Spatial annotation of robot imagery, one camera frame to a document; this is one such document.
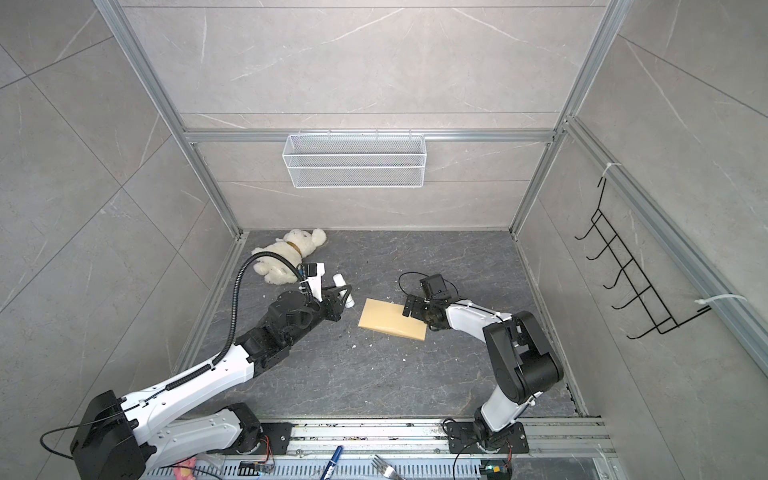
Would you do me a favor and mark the silver fork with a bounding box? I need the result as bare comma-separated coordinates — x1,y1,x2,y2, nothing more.
372,455,403,480

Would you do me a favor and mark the black wire hook rack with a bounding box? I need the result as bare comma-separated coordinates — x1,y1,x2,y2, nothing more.
574,178,712,340

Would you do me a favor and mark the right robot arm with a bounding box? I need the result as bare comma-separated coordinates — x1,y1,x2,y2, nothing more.
403,273,564,452

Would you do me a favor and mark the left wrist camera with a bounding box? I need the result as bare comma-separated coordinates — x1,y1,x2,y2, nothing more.
300,262,325,302

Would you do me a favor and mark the pink object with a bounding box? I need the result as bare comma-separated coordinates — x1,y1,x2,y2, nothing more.
172,458,196,480

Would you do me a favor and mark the white glue stick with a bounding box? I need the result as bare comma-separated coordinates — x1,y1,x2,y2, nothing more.
333,273,349,287

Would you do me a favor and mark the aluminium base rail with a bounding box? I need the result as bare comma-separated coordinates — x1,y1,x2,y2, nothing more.
144,417,626,479

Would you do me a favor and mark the yellow envelope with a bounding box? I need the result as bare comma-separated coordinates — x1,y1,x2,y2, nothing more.
358,299,427,341

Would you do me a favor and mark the blue marker pen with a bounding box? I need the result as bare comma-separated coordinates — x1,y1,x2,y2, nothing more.
320,445,344,480

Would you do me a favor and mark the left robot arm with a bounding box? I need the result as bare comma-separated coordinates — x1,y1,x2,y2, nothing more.
65,263,352,479

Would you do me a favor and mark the white teddy bear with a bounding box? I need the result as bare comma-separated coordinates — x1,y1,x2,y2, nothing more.
252,229,327,285

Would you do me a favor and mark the white wire mesh basket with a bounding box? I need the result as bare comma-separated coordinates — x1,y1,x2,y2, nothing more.
282,133,428,189

